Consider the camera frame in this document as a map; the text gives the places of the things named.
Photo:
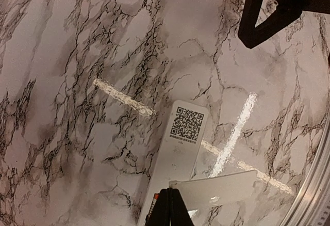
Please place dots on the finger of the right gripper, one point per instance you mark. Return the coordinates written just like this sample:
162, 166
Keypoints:
286, 12

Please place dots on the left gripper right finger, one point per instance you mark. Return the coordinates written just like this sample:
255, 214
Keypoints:
178, 212

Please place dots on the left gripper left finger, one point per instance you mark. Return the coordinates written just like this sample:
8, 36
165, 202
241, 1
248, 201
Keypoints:
159, 213

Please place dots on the white battery cover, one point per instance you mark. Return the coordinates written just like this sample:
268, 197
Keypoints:
216, 191

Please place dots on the white remote control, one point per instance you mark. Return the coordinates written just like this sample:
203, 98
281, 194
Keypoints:
178, 149

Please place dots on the aluminium front rail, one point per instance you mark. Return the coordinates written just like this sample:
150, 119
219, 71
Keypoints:
311, 206

